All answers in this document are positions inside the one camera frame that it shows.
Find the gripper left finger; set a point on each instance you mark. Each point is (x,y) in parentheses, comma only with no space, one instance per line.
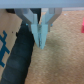
(36,29)

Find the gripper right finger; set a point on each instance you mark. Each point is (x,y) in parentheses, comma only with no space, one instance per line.
(46,29)

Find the pink block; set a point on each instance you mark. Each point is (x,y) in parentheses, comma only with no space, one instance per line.
(82,25)

